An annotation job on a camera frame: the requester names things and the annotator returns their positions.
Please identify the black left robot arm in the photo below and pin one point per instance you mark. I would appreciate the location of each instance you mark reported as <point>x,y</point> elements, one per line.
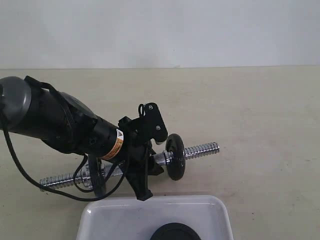
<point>36,109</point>

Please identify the white plastic tray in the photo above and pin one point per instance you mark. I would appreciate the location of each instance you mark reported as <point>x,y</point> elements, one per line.
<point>126,218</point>

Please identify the black right weight plate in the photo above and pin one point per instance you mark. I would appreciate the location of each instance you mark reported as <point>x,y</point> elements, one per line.
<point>177,162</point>

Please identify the black left weight plate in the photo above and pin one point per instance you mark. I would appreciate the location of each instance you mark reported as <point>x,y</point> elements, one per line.
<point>96,170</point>

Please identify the chrome threaded dumbbell bar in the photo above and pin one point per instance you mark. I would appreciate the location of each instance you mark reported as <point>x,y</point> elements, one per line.
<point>200,148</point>

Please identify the chrome collar nut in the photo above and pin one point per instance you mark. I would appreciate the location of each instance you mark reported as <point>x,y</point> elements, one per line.
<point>86,177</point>

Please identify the black weight plate in tray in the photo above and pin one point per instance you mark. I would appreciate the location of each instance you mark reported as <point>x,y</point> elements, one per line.
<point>175,231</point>

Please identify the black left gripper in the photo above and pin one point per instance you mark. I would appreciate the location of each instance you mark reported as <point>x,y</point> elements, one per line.
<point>141,163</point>

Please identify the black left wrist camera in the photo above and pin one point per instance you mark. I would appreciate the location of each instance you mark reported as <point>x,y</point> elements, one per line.
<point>151,124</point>

